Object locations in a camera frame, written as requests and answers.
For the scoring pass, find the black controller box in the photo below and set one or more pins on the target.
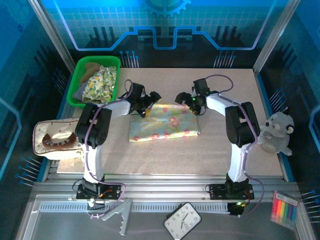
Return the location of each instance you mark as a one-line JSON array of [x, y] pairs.
[[233, 210]]

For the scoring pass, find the lemon print skirt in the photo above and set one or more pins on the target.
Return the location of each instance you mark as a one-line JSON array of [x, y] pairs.
[[97, 85]]

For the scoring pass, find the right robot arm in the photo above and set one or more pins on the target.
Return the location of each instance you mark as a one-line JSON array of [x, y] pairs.
[[237, 160]]

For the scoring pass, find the green plastic basket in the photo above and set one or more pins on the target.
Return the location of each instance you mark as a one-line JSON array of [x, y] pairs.
[[75, 81]]

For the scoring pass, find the aluminium frame post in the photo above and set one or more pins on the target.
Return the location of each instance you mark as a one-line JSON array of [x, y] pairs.
[[52, 37], [275, 37]]

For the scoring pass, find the olive green skirt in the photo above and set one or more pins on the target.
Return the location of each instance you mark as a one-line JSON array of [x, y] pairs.
[[91, 68]]

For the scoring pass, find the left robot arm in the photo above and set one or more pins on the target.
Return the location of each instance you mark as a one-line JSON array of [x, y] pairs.
[[92, 160]]

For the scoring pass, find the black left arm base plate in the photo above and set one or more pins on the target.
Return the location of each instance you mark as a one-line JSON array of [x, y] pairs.
[[112, 192]]

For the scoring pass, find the grey plush toy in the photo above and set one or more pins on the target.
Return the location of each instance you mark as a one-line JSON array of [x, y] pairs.
[[277, 132]]

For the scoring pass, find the pastel floral skirt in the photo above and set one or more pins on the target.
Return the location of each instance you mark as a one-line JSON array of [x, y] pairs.
[[162, 125]]

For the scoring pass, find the grey toothed metal bracket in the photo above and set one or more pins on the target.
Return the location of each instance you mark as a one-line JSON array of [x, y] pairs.
[[125, 212]]

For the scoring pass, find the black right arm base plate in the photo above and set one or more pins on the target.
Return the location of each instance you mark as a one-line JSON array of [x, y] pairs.
[[217, 191]]

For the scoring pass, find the aluminium front frame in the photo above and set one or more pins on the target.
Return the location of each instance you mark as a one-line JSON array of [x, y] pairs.
[[162, 182]]

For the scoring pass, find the coloured marker box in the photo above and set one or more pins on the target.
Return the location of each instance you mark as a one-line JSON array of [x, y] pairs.
[[283, 210]]

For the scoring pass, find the cream quilted pouch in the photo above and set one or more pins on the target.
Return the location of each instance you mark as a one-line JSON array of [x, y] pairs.
[[57, 130]]

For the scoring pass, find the white analog clock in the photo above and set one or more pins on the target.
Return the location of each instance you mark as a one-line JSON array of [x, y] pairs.
[[182, 220]]

